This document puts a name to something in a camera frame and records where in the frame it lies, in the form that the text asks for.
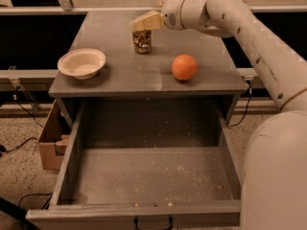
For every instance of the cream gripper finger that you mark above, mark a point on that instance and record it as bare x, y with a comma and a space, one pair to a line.
150, 23
146, 14

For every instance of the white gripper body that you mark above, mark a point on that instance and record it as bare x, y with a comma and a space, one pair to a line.
172, 16

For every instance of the orange soda can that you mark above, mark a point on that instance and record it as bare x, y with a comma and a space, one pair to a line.
142, 41

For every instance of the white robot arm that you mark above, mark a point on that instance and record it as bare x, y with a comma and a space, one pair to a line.
274, 170

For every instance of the grey open top drawer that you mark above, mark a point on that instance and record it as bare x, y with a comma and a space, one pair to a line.
113, 172

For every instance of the grey cabinet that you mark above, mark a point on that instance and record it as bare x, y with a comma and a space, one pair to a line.
141, 87

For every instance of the orange fruit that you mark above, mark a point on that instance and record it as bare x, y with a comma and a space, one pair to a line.
184, 67

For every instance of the white paper bowl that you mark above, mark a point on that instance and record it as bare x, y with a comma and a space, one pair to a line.
82, 64

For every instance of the cardboard box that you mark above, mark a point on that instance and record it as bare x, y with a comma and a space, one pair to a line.
53, 139

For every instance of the black drawer handle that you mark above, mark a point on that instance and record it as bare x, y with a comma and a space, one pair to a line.
153, 223

